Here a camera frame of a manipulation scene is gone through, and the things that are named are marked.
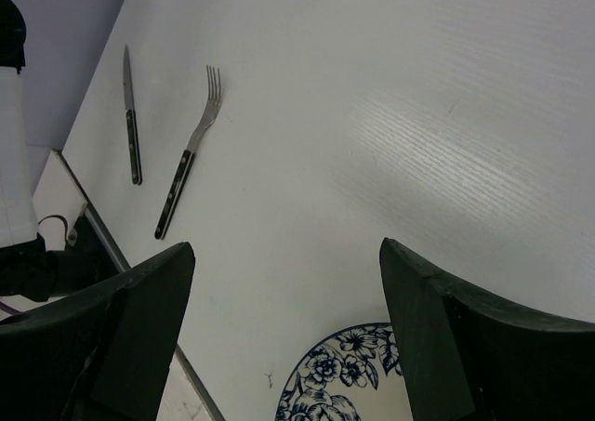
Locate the black-handled fork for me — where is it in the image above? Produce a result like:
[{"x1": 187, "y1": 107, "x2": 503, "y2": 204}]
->
[{"x1": 154, "y1": 65, "x2": 222, "y2": 240}]

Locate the blue floral plate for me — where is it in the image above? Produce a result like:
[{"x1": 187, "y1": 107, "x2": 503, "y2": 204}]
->
[{"x1": 275, "y1": 322, "x2": 413, "y2": 421}]

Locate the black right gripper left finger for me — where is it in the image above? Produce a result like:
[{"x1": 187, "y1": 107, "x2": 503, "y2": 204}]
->
[{"x1": 1, "y1": 243, "x2": 194, "y2": 420}]

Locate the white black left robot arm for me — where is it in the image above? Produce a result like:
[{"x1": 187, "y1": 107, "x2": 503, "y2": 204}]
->
[{"x1": 1, "y1": 0, "x2": 56, "y2": 302}]

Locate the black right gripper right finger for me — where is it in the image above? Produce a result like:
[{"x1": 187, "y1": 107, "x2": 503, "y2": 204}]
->
[{"x1": 379, "y1": 238, "x2": 594, "y2": 420}]

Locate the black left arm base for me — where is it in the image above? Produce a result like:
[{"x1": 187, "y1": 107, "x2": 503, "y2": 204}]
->
[{"x1": 38, "y1": 214, "x2": 122, "y2": 297}]

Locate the black-handled steak knife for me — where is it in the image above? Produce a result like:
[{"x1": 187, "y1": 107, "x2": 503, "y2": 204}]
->
[{"x1": 123, "y1": 46, "x2": 142, "y2": 185}]

